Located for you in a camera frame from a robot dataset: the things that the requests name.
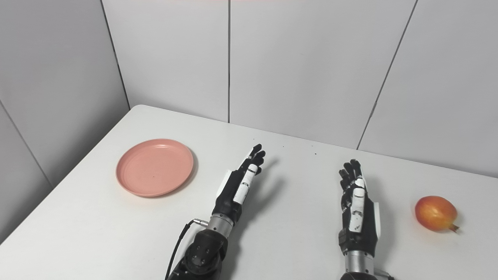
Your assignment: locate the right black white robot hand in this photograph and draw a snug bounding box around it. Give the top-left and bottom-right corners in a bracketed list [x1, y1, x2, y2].
[338, 159, 382, 258]

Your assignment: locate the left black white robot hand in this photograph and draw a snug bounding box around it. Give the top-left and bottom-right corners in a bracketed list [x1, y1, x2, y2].
[215, 144, 266, 226]

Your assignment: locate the red yellow pomegranate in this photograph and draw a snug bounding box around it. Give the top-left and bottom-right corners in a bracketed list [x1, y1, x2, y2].
[414, 196, 460, 233]

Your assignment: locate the pink round plate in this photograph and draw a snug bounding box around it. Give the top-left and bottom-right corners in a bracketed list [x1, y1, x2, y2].
[116, 139, 194, 198]

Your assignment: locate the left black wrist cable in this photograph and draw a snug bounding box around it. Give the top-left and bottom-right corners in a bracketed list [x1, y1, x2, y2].
[165, 219, 209, 280]

